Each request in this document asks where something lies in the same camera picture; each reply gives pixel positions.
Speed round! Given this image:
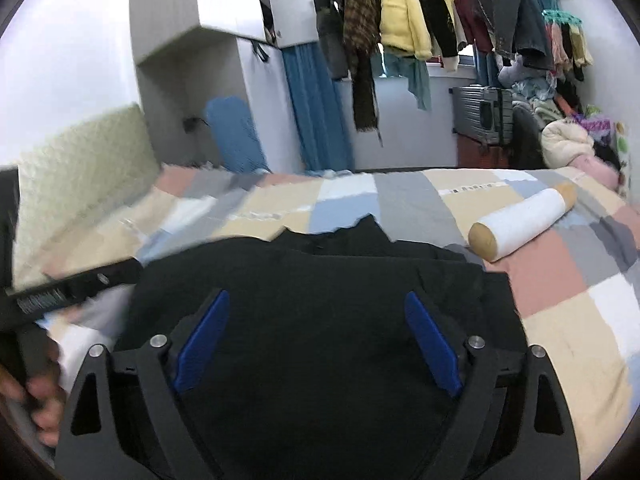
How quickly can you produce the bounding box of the black puffer jacket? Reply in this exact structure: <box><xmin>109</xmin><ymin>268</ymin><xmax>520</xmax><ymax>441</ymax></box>
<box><xmin>116</xmin><ymin>218</ymin><xmax>526</xmax><ymax>479</ymax></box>

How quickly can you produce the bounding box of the person's left hand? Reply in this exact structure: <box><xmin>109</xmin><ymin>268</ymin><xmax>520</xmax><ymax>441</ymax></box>
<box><xmin>1</xmin><ymin>347</ymin><xmax>65</xmax><ymax>448</ymax></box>

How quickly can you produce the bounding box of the cream quilted headboard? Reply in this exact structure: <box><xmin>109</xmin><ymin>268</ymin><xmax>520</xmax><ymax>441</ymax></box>
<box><xmin>13</xmin><ymin>103</ymin><xmax>160</xmax><ymax>286</ymax></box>

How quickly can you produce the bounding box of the colourful patchwork duvet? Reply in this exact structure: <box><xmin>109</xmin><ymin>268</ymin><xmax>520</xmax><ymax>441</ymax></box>
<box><xmin>42</xmin><ymin>166</ymin><xmax>639</xmax><ymax>479</ymax></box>

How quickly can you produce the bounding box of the white cylindrical bolster pillow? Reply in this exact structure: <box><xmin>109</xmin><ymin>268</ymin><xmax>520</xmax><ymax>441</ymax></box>
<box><xmin>468</xmin><ymin>182</ymin><xmax>577</xmax><ymax>262</ymax></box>

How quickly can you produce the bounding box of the blue padded board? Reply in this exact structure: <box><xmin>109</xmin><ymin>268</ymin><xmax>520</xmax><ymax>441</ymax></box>
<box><xmin>204</xmin><ymin>96</ymin><xmax>268</xmax><ymax>174</ymax></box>

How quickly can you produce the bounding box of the pink bundled blanket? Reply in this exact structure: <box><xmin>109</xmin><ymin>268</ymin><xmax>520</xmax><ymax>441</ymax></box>
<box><xmin>570</xmin><ymin>155</ymin><xmax>620</xmax><ymax>191</ymax></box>

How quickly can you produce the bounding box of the cream fluffy blanket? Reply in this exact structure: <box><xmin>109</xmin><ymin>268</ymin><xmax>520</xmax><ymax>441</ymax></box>
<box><xmin>540</xmin><ymin>119</ymin><xmax>596</xmax><ymax>169</ymax></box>

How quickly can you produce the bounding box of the grey suitcase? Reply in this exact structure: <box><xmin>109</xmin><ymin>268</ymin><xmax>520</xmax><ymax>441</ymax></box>
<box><xmin>449</xmin><ymin>84</ymin><xmax>513</xmax><ymax>146</ymax></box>

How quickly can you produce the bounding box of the blue curtain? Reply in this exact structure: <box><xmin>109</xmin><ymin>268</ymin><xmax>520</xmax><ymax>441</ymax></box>
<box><xmin>281</xmin><ymin>42</ymin><xmax>354</xmax><ymax>171</ymax></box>

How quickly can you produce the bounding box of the green sock hanger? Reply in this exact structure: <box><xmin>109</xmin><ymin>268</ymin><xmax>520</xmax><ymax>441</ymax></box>
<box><xmin>541</xmin><ymin>9</ymin><xmax>593</xmax><ymax>82</ymax></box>

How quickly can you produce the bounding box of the yellow fleece jacket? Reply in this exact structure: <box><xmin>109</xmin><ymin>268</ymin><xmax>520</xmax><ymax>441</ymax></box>
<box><xmin>380</xmin><ymin>0</ymin><xmax>433</xmax><ymax>61</ymax></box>

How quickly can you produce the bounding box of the black hanging coat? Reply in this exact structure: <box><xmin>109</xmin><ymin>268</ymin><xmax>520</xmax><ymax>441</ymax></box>
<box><xmin>420</xmin><ymin>0</ymin><xmax>459</xmax><ymax>72</ymax></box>

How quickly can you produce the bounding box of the dark denim jacket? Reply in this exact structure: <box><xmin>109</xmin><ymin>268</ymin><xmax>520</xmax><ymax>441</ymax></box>
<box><xmin>476</xmin><ymin>0</ymin><xmax>553</xmax><ymax>70</ymax></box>

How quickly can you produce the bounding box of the plaid brown shirt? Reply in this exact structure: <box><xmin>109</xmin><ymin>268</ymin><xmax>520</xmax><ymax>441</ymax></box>
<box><xmin>343</xmin><ymin>0</ymin><xmax>380</xmax><ymax>131</ymax></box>

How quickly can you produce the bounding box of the grey wall cabinet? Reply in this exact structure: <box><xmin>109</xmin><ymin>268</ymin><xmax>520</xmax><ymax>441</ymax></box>
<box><xmin>129</xmin><ymin>0</ymin><xmax>318</xmax><ymax>65</ymax></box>

